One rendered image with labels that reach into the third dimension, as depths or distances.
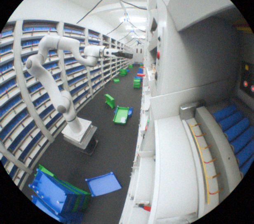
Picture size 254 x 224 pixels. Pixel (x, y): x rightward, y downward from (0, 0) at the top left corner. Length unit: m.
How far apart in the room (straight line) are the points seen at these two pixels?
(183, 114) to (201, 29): 0.15
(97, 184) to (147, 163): 0.79
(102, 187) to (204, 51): 1.10
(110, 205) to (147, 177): 0.79
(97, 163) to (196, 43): 1.14
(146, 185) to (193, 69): 0.31
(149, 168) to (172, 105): 0.23
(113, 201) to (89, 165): 0.49
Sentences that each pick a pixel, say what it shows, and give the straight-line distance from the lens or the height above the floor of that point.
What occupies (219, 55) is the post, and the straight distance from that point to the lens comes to 0.19.
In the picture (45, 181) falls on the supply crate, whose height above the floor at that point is 0.40.
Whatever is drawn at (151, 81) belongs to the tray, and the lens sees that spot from 0.23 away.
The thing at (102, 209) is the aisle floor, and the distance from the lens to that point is 1.08.
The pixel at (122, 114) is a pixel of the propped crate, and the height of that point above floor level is 0.06.
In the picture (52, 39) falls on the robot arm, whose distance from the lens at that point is 0.63.
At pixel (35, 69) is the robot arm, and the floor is 1.02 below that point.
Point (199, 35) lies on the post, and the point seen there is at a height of 1.07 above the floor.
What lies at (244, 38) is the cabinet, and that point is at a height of 1.13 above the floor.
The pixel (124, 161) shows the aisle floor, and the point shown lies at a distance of 1.07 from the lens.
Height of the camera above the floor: 1.02
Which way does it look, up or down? 28 degrees down
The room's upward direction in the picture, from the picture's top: 1 degrees clockwise
